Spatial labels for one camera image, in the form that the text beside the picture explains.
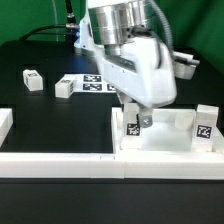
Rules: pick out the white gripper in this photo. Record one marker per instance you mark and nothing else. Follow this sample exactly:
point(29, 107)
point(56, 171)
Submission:
point(143, 71)

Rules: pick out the white square table top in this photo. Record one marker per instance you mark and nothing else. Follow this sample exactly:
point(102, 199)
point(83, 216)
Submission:
point(171, 131)

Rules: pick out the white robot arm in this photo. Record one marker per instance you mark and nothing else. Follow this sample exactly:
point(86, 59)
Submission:
point(113, 23)

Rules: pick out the white fiducial marker sheet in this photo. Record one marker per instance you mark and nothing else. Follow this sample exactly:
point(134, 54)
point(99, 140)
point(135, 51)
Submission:
point(90, 83)

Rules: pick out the white U-shaped obstacle fence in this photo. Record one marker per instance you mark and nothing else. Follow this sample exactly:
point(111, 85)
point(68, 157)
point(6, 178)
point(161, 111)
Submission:
point(148, 165)

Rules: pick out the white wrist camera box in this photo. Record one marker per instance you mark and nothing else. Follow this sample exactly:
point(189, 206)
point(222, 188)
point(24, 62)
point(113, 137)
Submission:
point(184, 65)

